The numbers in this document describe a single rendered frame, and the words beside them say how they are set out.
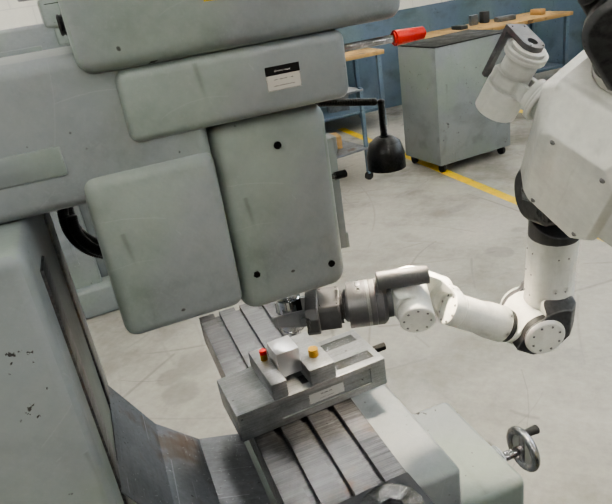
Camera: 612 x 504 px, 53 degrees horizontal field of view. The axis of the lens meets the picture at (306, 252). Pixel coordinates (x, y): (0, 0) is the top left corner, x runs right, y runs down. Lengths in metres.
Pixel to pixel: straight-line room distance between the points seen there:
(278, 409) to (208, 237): 0.51
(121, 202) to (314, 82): 0.33
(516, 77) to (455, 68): 4.58
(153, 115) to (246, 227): 0.23
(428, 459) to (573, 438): 1.44
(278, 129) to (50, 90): 0.32
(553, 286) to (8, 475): 0.93
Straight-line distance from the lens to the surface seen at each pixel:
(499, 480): 1.49
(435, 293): 1.21
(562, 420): 2.81
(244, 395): 1.34
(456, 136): 5.66
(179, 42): 0.86
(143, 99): 0.87
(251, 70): 0.90
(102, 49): 0.85
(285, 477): 1.25
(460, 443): 1.57
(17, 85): 0.88
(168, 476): 1.28
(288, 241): 1.00
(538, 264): 1.19
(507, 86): 0.98
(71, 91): 0.88
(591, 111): 0.82
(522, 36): 0.98
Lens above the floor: 1.81
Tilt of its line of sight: 24 degrees down
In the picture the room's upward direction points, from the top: 9 degrees counter-clockwise
